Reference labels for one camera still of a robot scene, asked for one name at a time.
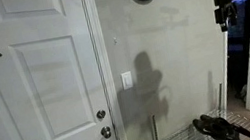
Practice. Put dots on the white light switch plate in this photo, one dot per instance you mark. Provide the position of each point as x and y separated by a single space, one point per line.
127 80

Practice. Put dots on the small wall hook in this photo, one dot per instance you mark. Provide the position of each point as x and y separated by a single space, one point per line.
115 40

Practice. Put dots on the white panelled door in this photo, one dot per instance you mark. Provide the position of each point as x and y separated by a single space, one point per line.
34 94

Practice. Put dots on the white door frame trim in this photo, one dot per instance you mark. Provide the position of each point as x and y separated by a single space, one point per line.
106 66

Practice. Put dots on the silver door knob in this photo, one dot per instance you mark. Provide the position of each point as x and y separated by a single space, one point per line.
106 132

